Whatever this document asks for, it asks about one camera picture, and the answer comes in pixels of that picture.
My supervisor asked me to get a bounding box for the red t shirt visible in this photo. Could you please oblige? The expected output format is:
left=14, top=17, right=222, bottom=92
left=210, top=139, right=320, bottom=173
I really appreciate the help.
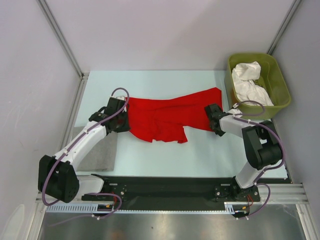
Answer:
left=127, top=87, right=222, bottom=144

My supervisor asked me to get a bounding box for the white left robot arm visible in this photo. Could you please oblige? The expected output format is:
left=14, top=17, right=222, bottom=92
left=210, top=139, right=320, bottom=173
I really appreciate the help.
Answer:
left=37, top=96, right=130, bottom=203

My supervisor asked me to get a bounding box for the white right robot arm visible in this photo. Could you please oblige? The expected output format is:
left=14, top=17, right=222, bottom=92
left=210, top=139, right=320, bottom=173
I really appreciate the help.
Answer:
left=204, top=103, right=284, bottom=202

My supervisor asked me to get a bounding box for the folded grey t shirt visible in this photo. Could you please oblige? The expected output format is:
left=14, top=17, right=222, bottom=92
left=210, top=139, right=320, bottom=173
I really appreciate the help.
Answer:
left=76, top=132, right=118, bottom=172

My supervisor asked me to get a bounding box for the light blue table mat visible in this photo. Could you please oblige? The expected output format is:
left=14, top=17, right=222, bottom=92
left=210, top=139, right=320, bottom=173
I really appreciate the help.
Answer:
left=72, top=70, right=288, bottom=180

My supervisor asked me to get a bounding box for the white crumpled t shirt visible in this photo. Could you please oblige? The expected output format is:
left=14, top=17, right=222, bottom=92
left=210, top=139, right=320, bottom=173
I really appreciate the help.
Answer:
left=231, top=61, right=274, bottom=106

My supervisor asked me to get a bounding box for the green plastic bin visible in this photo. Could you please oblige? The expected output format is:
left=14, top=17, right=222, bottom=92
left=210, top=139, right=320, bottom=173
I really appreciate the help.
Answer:
left=224, top=52, right=292, bottom=120

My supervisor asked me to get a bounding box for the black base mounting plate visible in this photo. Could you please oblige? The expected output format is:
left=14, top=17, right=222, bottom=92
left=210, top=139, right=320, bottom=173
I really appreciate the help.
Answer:
left=50, top=174, right=292, bottom=211

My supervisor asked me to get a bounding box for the white slotted cable duct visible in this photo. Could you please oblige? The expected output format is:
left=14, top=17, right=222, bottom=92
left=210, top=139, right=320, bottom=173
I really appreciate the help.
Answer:
left=46, top=203, right=235, bottom=215

